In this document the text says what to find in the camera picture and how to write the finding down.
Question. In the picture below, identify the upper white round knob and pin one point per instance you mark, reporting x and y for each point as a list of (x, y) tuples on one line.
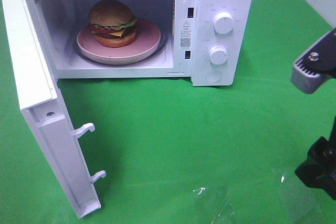
[(223, 22)]

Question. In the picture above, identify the glass microwave turntable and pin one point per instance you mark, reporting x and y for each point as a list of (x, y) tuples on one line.
[(164, 43)]

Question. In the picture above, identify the white microwave oven body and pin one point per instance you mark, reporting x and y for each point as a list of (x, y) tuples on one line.
[(188, 25)]

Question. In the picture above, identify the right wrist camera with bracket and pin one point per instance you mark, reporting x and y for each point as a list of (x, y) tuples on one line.
[(316, 65)]

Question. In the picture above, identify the white microwave door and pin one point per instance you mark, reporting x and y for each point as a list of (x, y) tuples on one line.
[(43, 107)]

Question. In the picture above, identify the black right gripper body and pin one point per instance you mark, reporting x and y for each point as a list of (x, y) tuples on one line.
[(318, 170)]

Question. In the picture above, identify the toy burger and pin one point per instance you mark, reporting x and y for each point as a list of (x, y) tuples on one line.
[(112, 23)]

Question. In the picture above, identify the pink speckled plate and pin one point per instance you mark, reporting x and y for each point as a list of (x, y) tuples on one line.
[(143, 25)]

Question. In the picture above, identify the white round door button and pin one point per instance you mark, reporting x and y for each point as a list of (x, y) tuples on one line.
[(214, 76)]

